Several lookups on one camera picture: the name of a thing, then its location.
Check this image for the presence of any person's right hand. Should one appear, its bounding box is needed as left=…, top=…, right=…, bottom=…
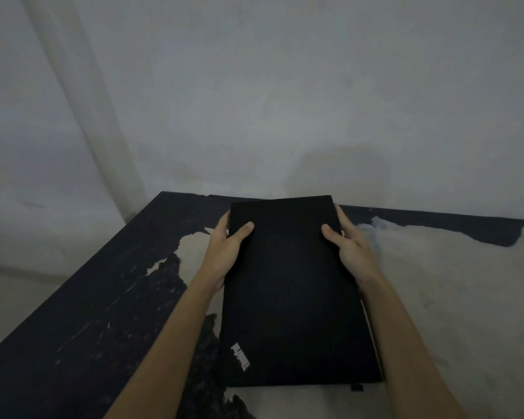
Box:
left=321, top=204, right=384, bottom=294

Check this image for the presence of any person's right forearm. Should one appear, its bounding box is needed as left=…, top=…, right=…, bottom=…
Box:
left=359, top=275, right=484, bottom=419

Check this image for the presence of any person's left hand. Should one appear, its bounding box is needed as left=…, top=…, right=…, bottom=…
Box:
left=196, top=211, right=255, bottom=294

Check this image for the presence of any person's left forearm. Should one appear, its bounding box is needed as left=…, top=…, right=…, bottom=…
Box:
left=103, top=276, right=221, bottom=419

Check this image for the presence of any black laptop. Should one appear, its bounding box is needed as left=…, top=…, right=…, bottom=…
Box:
left=219, top=195, right=385, bottom=389

